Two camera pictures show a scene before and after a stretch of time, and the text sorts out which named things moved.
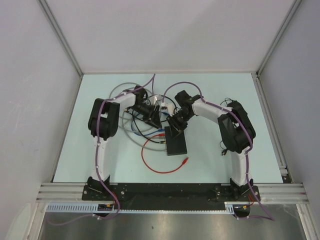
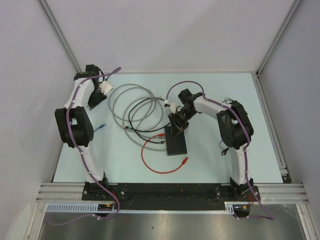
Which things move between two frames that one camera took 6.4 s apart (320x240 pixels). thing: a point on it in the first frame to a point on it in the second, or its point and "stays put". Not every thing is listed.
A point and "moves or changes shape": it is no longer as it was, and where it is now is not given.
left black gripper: x=153 y=118 to x=92 y=102
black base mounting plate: x=171 y=197 stays put
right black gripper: x=171 y=120 stays put
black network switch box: x=175 y=146 stays put
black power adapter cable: x=233 y=134 moves or changes shape
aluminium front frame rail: x=269 y=192 stays put
